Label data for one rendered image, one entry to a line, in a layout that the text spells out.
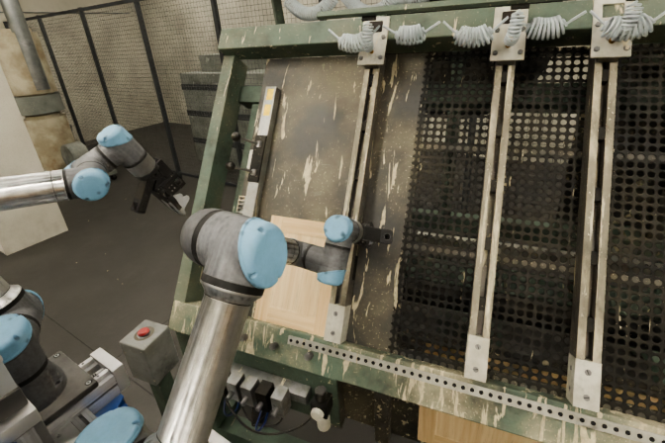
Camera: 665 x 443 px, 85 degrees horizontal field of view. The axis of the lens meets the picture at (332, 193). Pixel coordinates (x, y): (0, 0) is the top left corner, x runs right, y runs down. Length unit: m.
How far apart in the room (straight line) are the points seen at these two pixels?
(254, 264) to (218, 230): 0.10
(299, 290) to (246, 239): 0.81
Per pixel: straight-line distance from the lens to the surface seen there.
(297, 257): 1.03
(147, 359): 1.53
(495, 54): 1.36
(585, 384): 1.30
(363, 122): 1.37
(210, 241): 0.68
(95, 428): 0.88
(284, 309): 1.44
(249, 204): 1.51
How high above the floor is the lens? 1.88
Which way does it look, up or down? 24 degrees down
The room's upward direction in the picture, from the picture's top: 4 degrees counter-clockwise
